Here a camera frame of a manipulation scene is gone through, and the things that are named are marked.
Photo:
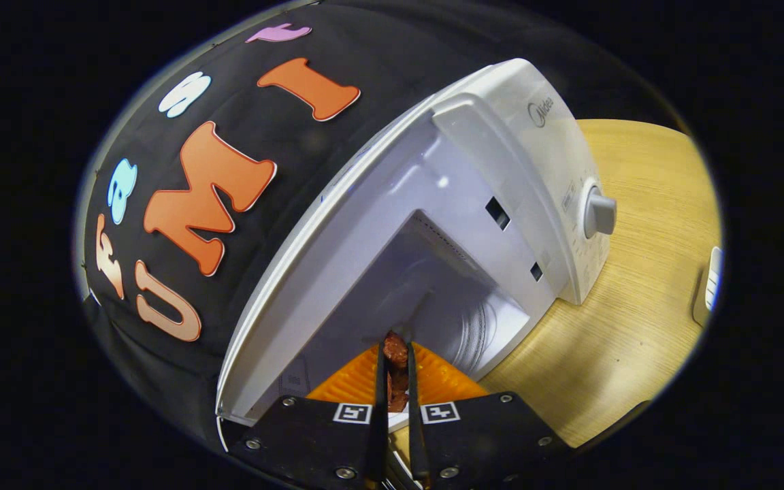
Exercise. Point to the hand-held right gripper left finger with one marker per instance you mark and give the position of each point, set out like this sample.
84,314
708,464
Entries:
380,422

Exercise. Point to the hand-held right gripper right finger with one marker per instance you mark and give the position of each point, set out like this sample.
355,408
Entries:
416,422

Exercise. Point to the dried red meat strip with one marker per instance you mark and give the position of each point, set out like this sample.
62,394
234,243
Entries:
395,354

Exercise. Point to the white microwave oven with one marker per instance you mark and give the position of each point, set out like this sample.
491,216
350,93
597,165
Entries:
501,136

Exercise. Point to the white food tray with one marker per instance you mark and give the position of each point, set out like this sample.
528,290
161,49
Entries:
710,286

